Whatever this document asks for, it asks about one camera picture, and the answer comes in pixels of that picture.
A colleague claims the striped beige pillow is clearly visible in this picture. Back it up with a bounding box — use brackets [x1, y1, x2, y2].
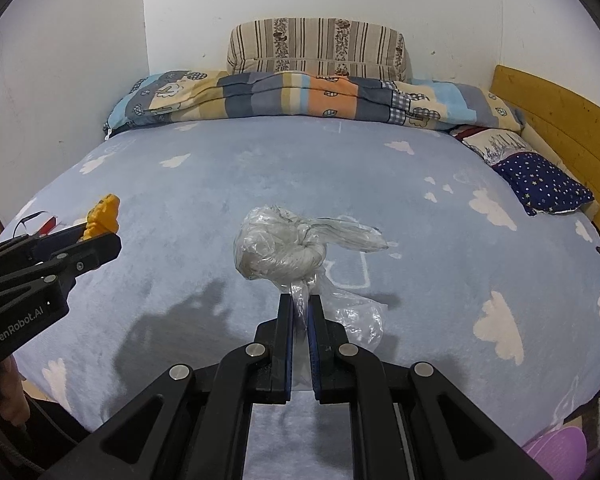
[226, 18, 412, 81]

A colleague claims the person's left hand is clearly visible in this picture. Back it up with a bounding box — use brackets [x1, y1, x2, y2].
[0, 356, 30, 426]

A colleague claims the yellow wooden headboard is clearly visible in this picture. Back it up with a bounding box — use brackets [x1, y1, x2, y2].
[491, 65, 600, 230]

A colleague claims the patchwork folded quilt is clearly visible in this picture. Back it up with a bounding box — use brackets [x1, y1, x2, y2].
[104, 70, 524, 139]

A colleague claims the navy star pillow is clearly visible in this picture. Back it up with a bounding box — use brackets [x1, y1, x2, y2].
[451, 126, 594, 216]

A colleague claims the purple slipper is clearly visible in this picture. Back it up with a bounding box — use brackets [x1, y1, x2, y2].
[524, 426, 588, 480]

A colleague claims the clear plastic bag with trash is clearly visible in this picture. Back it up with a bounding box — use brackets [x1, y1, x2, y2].
[234, 206, 388, 350]

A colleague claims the yellow trash piece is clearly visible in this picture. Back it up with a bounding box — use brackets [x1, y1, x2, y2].
[81, 194, 120, 240]

